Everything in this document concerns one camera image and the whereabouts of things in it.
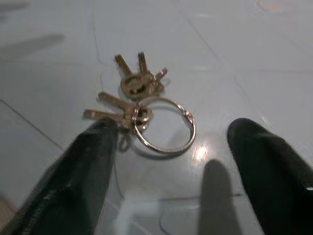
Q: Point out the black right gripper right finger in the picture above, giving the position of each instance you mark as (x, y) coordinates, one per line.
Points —
(269, 176)

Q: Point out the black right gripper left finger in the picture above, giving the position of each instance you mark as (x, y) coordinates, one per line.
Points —
(66, 186)

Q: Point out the brass key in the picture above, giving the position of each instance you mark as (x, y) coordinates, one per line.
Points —
(102, 115)
(160, 74)
(115, 100)
(142, 64)
(123, 64)

